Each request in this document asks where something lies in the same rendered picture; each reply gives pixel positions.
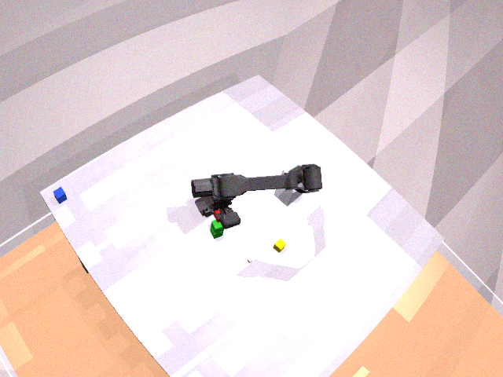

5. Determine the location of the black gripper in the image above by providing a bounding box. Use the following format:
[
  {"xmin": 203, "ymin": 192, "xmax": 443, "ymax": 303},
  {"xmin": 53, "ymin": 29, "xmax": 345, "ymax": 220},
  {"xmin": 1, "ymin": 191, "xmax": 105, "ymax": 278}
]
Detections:
[{"xmin": 216, "ymin": 199, "xmax": 241, "ymax": 230}]

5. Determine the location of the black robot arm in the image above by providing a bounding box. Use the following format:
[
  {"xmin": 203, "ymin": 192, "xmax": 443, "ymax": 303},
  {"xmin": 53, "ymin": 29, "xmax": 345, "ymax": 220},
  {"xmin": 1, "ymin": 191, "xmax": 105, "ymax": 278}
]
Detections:
[{"xmin": 191, "ymin": 163, "xmax": 322, "ymax": 218}]

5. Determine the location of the small blue block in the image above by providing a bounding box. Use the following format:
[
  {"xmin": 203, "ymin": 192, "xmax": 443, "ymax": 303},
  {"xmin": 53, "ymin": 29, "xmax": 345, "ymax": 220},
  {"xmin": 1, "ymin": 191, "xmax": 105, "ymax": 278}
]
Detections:
[{"xmin": 53, "ymin": 187, "xmax": 68, "ymax": 204}]

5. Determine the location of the small yellow cube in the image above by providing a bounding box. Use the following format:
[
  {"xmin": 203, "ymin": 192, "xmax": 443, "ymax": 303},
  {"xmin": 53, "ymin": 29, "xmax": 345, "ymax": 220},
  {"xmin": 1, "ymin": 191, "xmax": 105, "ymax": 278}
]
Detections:
[{"xmin": 273, "ymin": 238, "xmax": 286, "ymax": 253}]

